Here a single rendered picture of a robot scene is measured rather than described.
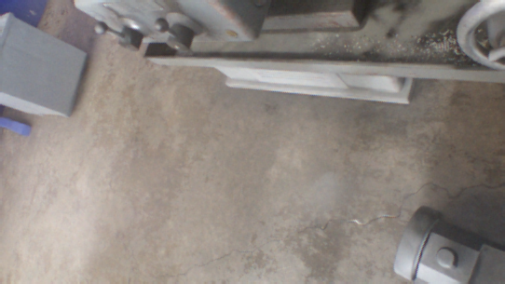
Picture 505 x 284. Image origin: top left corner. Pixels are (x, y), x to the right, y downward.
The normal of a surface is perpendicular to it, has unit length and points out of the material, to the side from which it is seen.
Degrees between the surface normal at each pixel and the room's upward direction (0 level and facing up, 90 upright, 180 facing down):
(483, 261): 0
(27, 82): 90
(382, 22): 0
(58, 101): 90
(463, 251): 0
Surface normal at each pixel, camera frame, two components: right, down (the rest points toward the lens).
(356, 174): -0.56, -0.27
